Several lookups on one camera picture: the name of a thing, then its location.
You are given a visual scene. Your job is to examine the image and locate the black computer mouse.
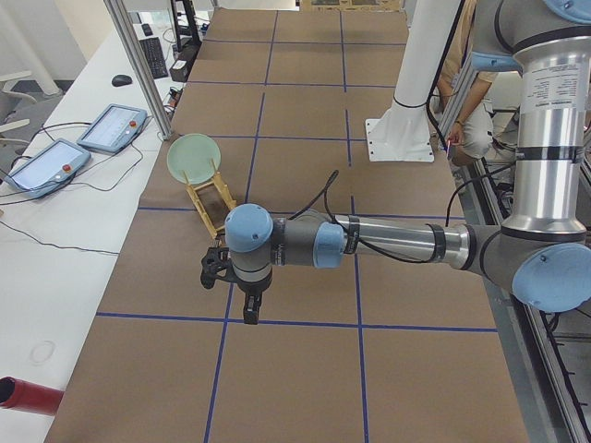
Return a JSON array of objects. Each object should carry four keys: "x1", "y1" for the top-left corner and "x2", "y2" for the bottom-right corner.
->
[{"x1": 111, "y1": 74, "x2": 133, "y2": 88}]

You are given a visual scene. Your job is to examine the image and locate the pale green plate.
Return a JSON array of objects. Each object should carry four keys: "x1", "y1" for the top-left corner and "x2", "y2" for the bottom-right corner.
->
[{"x1": 166, "y1": 134, "x2": 221, "y2": 185}]

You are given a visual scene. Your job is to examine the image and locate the teach pendant far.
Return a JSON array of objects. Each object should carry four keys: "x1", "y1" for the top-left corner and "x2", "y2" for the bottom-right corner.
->
[{"x1": 77, "y1": 103, "x2": 148, "y2": 153}]

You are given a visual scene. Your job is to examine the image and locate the black keyboard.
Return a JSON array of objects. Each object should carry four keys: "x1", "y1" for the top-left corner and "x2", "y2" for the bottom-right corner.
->
[{"x1": 139, "y1": 37, "x2": 168, "y2": 79}]

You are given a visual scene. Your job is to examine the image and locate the teach pendant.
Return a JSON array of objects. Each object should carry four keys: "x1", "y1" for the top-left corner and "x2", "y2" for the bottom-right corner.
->
[
  {"x1": 6, "y1": 138, "x2": 91, "y2": 198},
  {"x1": 77, "y1": 103, "x2": 148, "y2": 153}
]

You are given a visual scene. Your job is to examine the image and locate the aluminium frame post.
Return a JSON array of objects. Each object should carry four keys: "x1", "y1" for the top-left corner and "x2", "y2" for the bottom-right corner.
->
[{"x1": 103, "y1": 0, "x2": 173, "y2": 140}]

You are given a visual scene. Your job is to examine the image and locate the wooden dish rack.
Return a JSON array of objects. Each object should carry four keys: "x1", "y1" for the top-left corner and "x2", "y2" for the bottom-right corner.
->
[{"x1": 183, "y1": 159, "x2": 236, "y2": 239}]

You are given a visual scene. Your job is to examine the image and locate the brown paper table cover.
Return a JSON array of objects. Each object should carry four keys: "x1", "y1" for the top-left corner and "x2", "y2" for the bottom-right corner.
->
[{"x1": 47, "y1": 9, "x2": 528, "y2": 442}]

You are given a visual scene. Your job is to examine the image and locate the seated person beige clothes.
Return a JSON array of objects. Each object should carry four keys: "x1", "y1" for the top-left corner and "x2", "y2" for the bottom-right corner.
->
[{"x1": 436, "y1": 0, "x2": 523, "y2": 167}]

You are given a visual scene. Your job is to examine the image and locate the white pedestal column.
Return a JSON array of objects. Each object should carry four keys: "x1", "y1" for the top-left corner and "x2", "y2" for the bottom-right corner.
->
[{"x1": 366, "y1": 0, "x2": 464, "y2": 162}]

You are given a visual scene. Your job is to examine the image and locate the red cylinder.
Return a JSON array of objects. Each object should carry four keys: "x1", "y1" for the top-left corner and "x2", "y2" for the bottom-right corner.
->
[{"x1": 1, "y1": 377, "x2": 64, "y2": 415}]

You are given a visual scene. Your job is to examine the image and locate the teach pendant near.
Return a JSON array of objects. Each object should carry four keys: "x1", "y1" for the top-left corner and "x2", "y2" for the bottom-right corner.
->
[{"x1": 6, "y1": 138, "x2": 91, "y2": 198}]

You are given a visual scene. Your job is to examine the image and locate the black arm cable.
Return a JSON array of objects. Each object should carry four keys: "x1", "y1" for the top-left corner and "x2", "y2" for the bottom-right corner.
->
[{"x1": 285, "y1": 159, "x2": 502, "y2": 264}]

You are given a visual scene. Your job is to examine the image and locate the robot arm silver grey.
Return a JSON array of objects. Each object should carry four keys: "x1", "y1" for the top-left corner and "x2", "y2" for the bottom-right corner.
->
[{"x1": 221, "y1": 1, "x2": 590, "y2": 324}]

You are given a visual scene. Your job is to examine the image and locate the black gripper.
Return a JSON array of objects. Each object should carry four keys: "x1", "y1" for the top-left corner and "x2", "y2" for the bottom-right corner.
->
[{"x1": 237, "y1": 277, "x2": 269, "y2": 325}]

